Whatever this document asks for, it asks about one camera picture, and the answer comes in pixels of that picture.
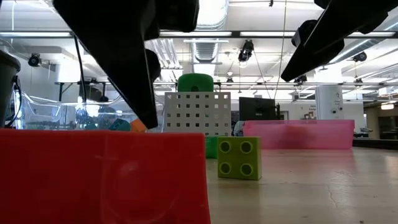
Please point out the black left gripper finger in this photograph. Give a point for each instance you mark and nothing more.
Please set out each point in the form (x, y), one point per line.
(154, 65)
(118, 46)

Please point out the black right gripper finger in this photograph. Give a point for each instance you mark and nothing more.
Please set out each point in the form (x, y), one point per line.
(342, 21)
(311, 62)

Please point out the green foam die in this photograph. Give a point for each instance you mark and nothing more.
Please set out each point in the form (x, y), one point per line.
(194, 81)

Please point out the small blue toy brick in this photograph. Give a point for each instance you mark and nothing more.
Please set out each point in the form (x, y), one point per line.
(119, 125)

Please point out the clear plastic bin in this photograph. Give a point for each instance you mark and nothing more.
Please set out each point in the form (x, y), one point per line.
(46, 112)

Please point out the small lime green toy brick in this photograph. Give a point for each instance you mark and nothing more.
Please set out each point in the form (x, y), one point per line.
(235, 158)

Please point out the red two-stud toy block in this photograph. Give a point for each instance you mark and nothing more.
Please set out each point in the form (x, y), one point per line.
(93, 180)

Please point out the black ceiling spotlight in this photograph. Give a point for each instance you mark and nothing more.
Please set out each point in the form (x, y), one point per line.
(34, 59)
(301, 80)
(360, 56)
(245, 51)

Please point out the white perforated basket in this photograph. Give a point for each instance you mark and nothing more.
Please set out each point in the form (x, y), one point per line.
(174, 101)

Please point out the black monitor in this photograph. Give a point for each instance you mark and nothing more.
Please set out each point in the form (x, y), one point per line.
(255, 109)

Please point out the pink plastic tray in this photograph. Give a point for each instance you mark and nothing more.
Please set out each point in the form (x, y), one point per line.
(326, 133)

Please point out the black overhead light bar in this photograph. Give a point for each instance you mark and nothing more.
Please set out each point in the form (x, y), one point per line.
(236, 34)

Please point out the short green toy block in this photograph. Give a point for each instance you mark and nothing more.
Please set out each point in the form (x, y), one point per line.
(211, 147)

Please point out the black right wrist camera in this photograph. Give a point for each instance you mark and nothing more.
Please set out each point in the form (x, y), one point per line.
(300, 32)

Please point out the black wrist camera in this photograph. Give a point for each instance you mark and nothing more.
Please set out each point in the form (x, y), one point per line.
(300, 32)
(178, 15)

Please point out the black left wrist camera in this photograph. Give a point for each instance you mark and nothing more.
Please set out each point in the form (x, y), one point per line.
(178, 15)

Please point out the silver ceiling duct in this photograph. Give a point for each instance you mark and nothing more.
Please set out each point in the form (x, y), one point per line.
(206, 46)

